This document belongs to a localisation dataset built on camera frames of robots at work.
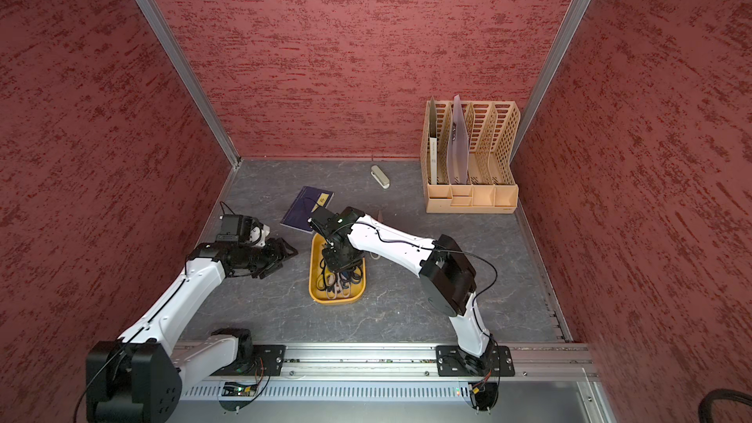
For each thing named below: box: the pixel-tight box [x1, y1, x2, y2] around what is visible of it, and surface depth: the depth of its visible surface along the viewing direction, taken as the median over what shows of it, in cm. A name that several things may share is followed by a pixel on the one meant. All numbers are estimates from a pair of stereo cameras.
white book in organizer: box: [428, 137, 438, 186], surface depth 94 cm
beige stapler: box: [370, 164, 391, 189], surface depth 115 cm
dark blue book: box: [280, 186, 335, 235], surface depth 109 cm
